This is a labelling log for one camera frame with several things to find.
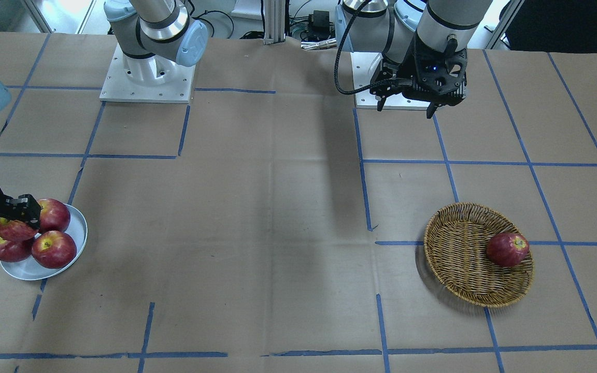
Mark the woven wicker basket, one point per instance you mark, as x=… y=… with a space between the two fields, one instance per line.
x=455 y=244

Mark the red apple plate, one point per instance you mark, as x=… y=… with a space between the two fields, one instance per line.
x=54 y=215
x=54 y=249
x=15 y=251

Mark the red apple plate front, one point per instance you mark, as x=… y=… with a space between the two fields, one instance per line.
x=54 y=249

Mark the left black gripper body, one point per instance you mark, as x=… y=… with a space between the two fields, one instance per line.
x=409 y=68

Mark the aluminium frame post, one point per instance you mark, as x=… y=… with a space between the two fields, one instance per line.
x=275 y=18

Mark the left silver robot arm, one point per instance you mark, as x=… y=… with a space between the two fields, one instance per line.
x=388 y=28

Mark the dark red apple basket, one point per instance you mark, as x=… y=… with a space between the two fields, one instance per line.
x=507 y=249

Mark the red apple yellowish side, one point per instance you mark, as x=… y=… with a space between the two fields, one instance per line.
x=15 y=230

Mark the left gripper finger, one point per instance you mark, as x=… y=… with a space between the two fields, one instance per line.
x=381 y=101
x=431 y=110

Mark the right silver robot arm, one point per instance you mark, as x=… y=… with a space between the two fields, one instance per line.
x=144 y=29

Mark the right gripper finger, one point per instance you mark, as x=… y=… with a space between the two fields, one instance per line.
x=25 y=208

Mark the red apple plate back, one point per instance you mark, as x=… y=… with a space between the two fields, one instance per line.
x=54 y=215

